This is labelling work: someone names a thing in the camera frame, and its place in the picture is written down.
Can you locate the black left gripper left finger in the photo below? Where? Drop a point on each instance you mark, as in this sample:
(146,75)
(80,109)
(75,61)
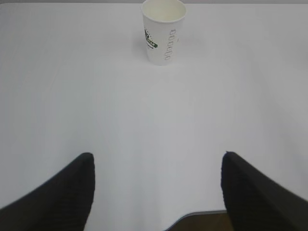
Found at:
(63,203)

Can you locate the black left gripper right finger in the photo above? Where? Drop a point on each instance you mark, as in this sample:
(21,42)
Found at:
(254,202)

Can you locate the white paper cup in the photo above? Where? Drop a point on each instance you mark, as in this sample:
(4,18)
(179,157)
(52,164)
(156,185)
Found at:
(162,21)

